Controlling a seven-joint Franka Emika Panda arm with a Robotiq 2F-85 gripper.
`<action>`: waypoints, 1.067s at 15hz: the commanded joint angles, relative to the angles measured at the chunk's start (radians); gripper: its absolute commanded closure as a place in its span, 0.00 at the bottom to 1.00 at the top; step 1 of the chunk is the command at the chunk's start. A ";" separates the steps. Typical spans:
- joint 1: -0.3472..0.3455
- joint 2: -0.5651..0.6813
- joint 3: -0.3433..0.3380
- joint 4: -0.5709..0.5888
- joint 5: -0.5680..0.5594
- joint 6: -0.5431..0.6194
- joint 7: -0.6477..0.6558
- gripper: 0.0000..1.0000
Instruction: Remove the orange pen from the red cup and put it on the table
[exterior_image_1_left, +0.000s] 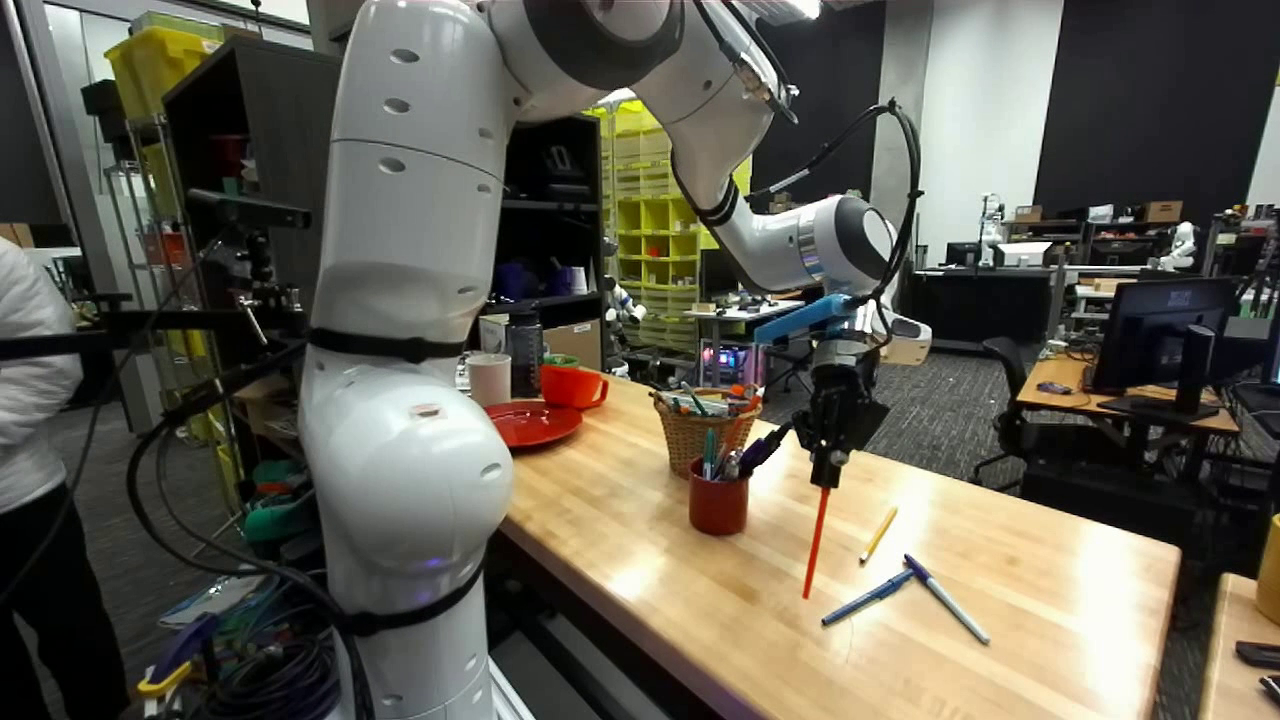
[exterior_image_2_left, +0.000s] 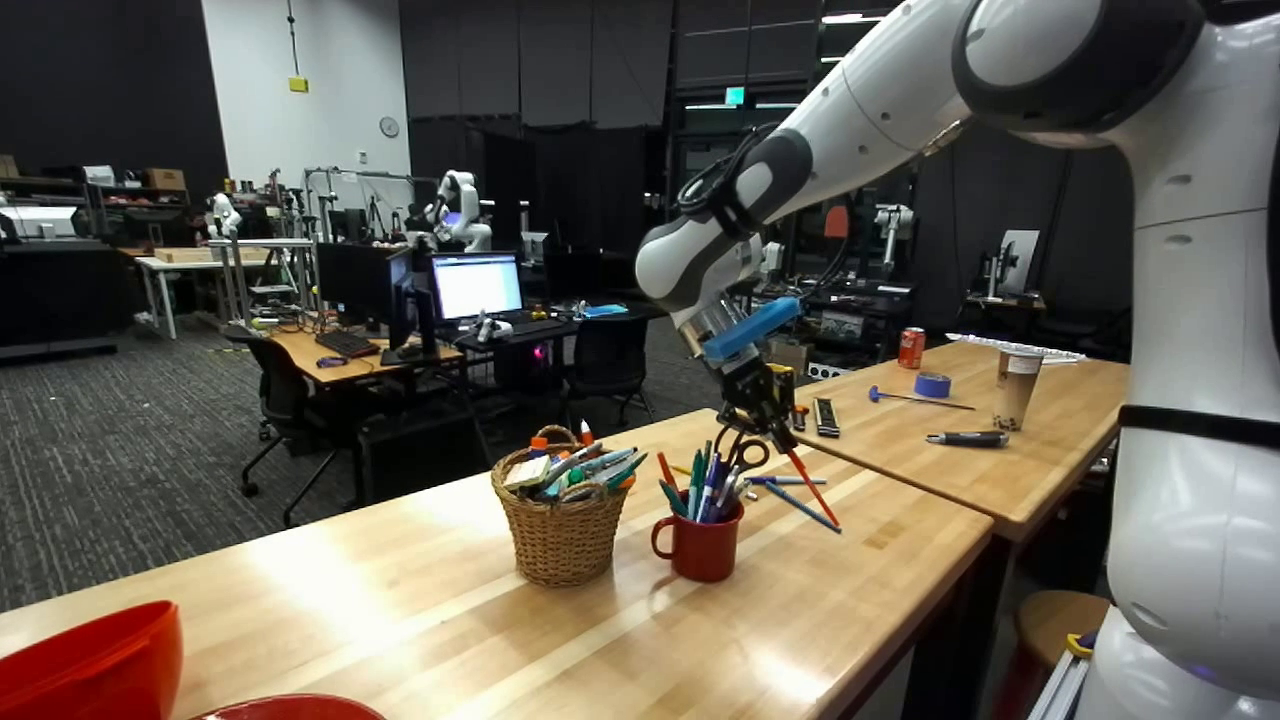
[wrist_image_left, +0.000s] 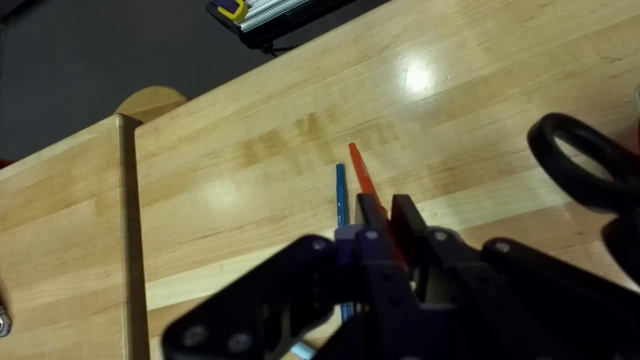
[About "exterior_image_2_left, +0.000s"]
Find black marker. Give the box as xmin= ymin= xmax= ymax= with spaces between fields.
xmin=926 ymin=422 xmax=1018 ymax=450

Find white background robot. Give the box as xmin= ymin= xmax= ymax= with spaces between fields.
xmin=430 ymin=163 xmax=498 ymax=256

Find dark computer monitor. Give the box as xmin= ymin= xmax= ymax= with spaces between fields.
xmin=311 ymin=240 xmax=419 ymax=334

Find black handled scissors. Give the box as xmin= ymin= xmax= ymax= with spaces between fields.
xmin=712 ymin=421 xmax=776 ymax=500

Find black cabinet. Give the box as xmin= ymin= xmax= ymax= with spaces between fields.
xmin=0 ymin=237 xmax=142 ymax=358

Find lit computer monitor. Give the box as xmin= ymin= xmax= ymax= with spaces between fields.
xmin=430 ymin=247 xmax=530 ymax=322

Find orange pen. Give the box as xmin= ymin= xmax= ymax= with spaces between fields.
xmin=779 ymin=444 xmax=850 ymax=536
xmin=654 ymin=449 xmax=689 ymax=506

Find clear glass cup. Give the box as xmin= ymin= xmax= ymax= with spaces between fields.
xmin=992 ymin=342 xmax=1049 ymax=437

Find woven wicker basket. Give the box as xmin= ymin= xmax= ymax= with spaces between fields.
xmin=488 ymin=421 xmax=644 ymax=586

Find wooden office desk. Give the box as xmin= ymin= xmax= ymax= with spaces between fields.
xmin=260 ymin=321 xmax=469 ymax=392

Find white frame table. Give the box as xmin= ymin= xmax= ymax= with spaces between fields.
xmin=129 ymin=237 xmax=320 ymax=342

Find green white marker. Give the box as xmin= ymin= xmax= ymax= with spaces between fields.
xmin=566 ymin=449 xmax=654 ymax=503

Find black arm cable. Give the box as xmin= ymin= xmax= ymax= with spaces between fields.
xmin=674 ymin=122 xmax=776 ymax=224

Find black office chair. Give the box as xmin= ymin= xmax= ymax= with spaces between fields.
xmin=236 ymin=327 xmax=361 ymax=526

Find red ceramic cup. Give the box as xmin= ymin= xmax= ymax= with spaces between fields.
xmin=647 ymin=496 xmax=750 ymax=586

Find blue handled brush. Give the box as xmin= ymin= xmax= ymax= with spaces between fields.
xmin=864 ymin=380 xmax=981 ymax=416

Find dark blue pen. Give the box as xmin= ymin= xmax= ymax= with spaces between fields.
xmin=750 ymin=476 xmax=844 ymax=541

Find red plastic bowl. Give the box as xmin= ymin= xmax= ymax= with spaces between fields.
xmin=0 ymin=595 xmax=189 ymax=720

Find red plate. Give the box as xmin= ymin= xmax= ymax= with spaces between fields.
xmin=195 ymin=689 xmax=391 ymax=720

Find round wooden stool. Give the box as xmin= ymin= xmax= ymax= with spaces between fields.
xmin=1002 ymin=586 xmax=1111 ymax=720

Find small white robot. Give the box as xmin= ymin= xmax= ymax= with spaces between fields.
xmin=199 ymin=188 xmax=248 ymax=242

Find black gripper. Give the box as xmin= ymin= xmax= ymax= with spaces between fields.
xmin=716 ymin=334 xmax=811 ymax=456

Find tilted grey monitor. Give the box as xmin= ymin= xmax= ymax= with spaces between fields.
xmin=992 ymin=224 xmax=1043 ymax=301

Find black keyboard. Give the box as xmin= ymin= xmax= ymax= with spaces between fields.
xmin=311 ymin=322 xmax=387 ymax=365

